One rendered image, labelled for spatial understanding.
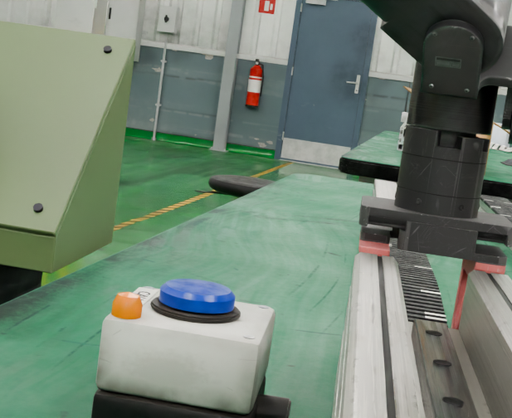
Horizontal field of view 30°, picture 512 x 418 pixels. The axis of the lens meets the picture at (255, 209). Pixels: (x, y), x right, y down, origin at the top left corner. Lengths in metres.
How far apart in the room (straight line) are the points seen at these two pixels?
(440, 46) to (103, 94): 0.41
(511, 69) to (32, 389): 0.35
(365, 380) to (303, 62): 11.36
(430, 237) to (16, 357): 0.27
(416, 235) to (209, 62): 11.34
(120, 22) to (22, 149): 11.18
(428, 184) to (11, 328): 0.29
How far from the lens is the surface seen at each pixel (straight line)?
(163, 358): 0.47
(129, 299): 0.47
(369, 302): 0.47
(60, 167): 0.85
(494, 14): 0.58
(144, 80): 12.17
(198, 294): 0.48
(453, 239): 0.63
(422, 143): 0.64
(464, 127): 0.63
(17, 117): 0.90
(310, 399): 0.58
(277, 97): 11.75
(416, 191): 0.64
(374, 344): 0.39
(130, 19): 11.99
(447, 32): 0.57
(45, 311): 0.70
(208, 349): 0.47
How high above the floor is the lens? 0.97
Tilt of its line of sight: 8 degrees down
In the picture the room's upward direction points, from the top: 8 degrees clockwise
